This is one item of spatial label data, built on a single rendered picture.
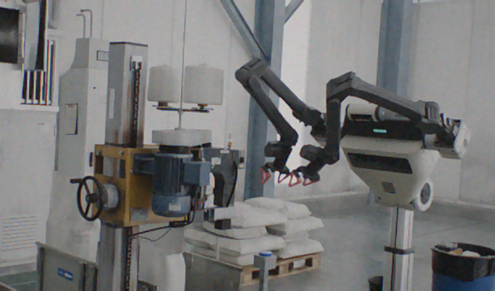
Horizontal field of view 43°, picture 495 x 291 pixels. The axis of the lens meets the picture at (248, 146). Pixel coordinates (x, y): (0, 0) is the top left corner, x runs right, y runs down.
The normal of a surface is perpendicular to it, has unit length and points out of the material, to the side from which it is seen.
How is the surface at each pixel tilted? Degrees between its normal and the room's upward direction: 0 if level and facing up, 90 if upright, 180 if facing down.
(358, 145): 40
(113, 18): 90
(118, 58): 90
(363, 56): 90
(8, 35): 90
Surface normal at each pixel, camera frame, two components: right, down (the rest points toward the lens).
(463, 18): -0.69, 0.00
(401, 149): -0.40, -0.77
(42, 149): 0.72, 0.07
